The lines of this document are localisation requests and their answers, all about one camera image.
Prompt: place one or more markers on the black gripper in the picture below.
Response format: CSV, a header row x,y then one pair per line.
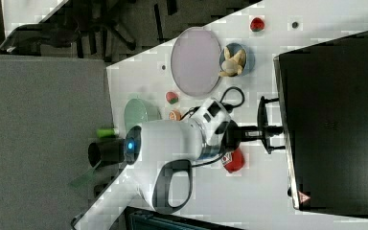
x,y
235,134

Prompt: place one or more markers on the blue bowl with rabbit toy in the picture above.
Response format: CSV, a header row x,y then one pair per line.
x,y
235,60

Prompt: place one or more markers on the orange slice toy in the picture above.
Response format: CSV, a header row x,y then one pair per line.
x,y
175,115

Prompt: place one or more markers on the red strawberry near bowl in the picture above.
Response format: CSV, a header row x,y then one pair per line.
x,y
257,24

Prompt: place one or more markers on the red ketchup bottle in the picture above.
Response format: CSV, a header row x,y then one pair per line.
x,y
233,161

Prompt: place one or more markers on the green spatula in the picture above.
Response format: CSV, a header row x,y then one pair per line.
x,y
85,178

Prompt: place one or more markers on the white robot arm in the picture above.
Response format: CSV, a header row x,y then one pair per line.
x,y
155,151

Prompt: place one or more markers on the black silver toaster oven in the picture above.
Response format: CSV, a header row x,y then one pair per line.
x,y
323,98

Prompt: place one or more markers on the red strawberry near colander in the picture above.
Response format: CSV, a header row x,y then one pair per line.
x,y
171,97

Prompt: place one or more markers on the green lime toy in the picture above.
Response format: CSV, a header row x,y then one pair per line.
x,y
107,132

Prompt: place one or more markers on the black utensil holder cup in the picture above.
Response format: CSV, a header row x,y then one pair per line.
x,y
106,152

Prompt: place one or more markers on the green perforated colander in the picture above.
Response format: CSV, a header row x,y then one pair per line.
x,y
138,111

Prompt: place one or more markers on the lilac round plate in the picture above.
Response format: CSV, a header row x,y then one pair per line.
x,y
195,62

